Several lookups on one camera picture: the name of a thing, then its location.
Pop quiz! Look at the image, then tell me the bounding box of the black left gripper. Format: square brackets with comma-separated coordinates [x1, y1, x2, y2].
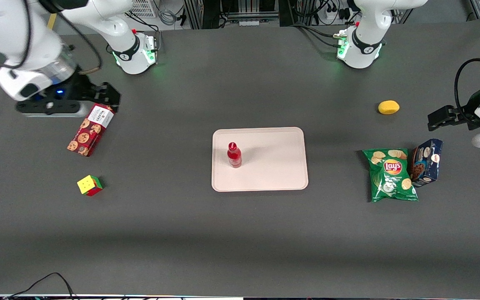
[427, 85, 480, 131]

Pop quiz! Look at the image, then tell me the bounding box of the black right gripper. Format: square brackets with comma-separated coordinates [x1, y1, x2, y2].
[35, 74, 121, 113]

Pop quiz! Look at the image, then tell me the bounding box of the red coke bottle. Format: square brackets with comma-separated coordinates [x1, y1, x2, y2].
[227, 141, 243, 169]

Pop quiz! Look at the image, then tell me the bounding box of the pale pink plastic tray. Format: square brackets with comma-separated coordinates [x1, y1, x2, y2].
[211, 127, 309, 193]

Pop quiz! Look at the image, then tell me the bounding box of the red cookie box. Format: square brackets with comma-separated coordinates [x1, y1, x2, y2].
[67, 103, 116, 157]

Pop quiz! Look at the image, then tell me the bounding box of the blue cookie box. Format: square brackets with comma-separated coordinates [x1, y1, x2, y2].
[410, 138, 444, 188]

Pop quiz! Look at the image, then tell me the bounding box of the yellow lemon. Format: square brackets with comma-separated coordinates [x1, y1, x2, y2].
[377, 100, 400, 115]

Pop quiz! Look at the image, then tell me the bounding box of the green Lays chips bag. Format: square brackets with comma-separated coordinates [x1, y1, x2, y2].
[362, 148, 419, 203]

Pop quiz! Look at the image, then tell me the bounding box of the colourful puzzle cube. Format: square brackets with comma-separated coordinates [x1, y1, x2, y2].
[77, 175, 103, 197]

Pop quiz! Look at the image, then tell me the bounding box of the white perforated box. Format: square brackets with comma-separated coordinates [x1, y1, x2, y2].
[131, 0, 158, 18]

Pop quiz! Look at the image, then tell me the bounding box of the white power strip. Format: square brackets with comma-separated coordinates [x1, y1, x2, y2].
[325, 3, 352, 22]

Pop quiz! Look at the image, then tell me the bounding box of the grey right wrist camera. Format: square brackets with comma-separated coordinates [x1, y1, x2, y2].
[15, 100, 92, 118]

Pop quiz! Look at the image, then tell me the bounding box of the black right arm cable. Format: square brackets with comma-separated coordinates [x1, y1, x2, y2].
[0, 0, 104, 76]

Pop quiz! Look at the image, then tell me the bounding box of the grey coiled cable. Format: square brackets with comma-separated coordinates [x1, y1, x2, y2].
[157, 0, 179, 26]

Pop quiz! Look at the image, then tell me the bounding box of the black base cable bundle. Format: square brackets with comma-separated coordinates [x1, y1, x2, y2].
[289, 21, 349, 48]

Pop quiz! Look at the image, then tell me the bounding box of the aluminium frame rack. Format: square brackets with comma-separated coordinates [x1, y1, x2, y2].
[183, 0, 298, 30]

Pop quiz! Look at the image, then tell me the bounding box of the black cable at table edge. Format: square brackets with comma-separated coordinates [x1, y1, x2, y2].
[2, 272, 76, 300]

